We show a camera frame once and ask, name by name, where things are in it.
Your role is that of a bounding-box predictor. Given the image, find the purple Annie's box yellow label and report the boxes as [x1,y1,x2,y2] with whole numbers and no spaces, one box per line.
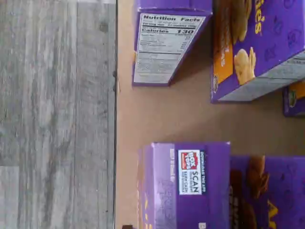
[283,81,305,117]
[132,0,213,87]
[210,0,305,104]

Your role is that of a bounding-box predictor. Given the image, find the black metal shelf rack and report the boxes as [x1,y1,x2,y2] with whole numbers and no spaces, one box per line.
[113,0,120,229]

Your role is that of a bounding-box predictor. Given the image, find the wooden shelf board with purple boxes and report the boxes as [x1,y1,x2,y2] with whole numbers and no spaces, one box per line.
[116,0,305,229]

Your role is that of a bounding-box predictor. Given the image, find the purple Annie's box brown patch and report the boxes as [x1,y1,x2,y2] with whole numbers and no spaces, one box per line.
[230,155,305,229]
[137,141,231,229]

